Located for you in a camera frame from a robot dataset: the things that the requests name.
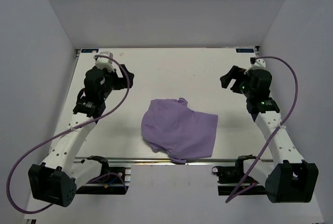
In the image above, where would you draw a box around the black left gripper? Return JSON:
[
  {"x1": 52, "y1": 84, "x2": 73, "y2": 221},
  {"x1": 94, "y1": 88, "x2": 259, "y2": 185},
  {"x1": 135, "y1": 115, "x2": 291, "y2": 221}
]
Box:
[{"x1": 100, "y1": 64, "x2": 135, "y2": 100}]

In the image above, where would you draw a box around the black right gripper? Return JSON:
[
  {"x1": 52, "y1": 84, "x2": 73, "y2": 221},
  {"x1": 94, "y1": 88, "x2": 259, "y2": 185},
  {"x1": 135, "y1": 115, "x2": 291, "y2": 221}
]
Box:
[{"x1": 220, "y1": 65, "x2": 255, "y2": 98}]

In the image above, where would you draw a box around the purple t shirt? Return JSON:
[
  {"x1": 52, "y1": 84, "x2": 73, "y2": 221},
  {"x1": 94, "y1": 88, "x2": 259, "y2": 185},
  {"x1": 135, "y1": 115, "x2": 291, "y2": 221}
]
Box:
[{"x1": 141, "y1": 98, "x2": 218, "y2": 164}]

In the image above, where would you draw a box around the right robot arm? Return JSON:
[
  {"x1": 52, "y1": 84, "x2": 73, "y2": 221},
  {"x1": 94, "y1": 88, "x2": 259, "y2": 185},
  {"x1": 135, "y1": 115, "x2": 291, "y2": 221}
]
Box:
[{"x1": 220, "y1": 65, "x2": 318, "y2": 203}]

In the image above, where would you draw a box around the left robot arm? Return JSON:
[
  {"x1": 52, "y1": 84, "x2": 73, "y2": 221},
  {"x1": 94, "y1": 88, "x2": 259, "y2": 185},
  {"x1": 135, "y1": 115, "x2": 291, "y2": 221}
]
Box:
[{"x1": 28, "y1": 64, "x2": 134, "y2": 207}]

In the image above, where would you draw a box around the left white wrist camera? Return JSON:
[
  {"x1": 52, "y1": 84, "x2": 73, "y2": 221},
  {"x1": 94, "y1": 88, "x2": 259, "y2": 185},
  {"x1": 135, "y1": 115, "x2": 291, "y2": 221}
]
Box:
[{"x1": 94, "y1": 51, "x2": 114, "y2": 72}]

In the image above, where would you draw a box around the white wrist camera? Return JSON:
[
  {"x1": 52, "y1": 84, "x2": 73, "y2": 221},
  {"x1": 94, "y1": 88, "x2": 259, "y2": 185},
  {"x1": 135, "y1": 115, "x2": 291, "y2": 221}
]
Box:
[
  {"x1": 244, "y1": 57, "x2": 266, "y2": 75},
  {"x1": 94, "y1": 51, "x2": 114, "y2": 72}
]

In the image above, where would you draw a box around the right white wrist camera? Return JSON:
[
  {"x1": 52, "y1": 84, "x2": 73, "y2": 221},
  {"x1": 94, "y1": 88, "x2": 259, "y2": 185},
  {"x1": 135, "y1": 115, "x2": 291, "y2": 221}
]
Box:
[{"x1": 244, "y1": 57, "x2": 266, "y2": 75}]

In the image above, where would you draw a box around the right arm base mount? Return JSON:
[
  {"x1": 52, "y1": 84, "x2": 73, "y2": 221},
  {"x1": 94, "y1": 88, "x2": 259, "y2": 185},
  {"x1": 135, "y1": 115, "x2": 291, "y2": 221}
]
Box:
[{"x1": 211, "y1": 155, "x2": 266, "y2": 196}]

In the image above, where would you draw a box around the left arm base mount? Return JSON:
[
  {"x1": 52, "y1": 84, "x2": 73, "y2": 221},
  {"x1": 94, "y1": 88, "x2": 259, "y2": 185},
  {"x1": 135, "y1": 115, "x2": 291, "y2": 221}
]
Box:
[{"x1": 76, "y1": 156, "x2": 131, "y2": 195}]

